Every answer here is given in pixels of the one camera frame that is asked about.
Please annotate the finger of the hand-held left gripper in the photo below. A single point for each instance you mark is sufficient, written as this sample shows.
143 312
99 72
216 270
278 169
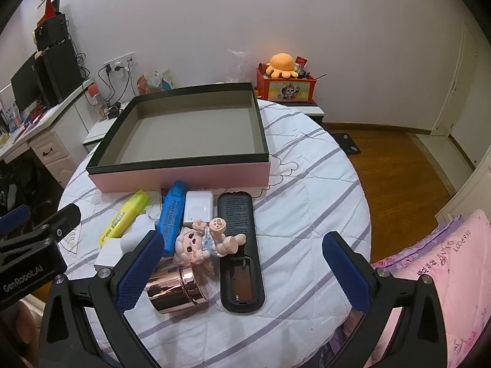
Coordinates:
13 217
63 217

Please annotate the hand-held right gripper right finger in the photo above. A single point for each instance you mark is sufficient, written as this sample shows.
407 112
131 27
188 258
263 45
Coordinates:
345 274

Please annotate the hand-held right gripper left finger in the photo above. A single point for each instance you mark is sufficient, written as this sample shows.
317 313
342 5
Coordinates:
140 272

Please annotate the small white box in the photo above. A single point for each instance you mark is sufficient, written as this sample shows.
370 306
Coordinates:
109 253

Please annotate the rose gold metal cup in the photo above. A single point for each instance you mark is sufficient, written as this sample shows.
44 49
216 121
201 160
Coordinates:
172 291

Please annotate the yellow green bottle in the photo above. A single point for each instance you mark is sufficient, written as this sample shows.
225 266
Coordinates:
122 218

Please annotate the small doll figurine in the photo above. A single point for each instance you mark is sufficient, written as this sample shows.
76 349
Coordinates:
191 245

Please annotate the blue highlighter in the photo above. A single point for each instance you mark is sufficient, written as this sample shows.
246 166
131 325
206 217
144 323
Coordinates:
172 214

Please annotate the large grey cardboard tray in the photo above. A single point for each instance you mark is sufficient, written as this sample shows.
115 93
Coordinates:
191 138

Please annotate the black office chair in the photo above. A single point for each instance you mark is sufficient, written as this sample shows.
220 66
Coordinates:
19 188

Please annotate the white drawer cabinet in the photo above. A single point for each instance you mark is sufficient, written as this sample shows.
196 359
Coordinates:
53 153

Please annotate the white power adapter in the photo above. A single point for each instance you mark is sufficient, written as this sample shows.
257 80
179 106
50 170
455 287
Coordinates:
198 207

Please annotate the white bedside cabinet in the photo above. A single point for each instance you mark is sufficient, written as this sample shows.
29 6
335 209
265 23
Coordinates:
101 132

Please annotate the pink printed blanket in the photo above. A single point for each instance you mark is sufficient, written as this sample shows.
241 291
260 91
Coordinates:
441 276

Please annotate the black remote control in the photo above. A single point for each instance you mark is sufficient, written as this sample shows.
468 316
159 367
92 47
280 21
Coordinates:
234 214

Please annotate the white desk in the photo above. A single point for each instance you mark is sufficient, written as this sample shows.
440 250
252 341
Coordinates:
65 103

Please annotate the small dark gadget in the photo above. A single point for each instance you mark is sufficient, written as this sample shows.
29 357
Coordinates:
112 112

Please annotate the bottle with red cap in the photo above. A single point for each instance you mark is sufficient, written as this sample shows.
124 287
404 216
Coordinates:
94 99

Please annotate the black metal floor plate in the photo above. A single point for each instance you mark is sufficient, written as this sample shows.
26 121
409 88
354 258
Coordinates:
347 142

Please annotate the black computer monitor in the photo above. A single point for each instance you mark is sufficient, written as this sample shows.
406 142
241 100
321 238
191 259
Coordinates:
23 84

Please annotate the black computer tower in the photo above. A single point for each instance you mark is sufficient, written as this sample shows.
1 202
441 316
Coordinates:
57 73

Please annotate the orange snack bag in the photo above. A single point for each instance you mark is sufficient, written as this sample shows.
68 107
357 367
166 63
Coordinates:
144 84

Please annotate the white wardrobe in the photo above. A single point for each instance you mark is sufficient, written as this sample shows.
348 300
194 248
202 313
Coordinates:
475 184

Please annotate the black box on tower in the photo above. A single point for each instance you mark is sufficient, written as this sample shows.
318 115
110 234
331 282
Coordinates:
51 30

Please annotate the red storage box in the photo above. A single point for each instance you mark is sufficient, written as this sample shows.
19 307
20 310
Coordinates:
291 90

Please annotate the white door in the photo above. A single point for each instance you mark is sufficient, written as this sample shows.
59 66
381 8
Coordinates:
456 84

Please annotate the orange octopus plush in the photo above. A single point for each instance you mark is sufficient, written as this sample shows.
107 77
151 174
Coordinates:
282 63

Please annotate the clear plastic bag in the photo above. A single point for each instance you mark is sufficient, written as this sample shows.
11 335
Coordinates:
239 65

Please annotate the white wall outlet panel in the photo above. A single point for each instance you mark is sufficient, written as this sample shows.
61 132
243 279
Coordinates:
122 60

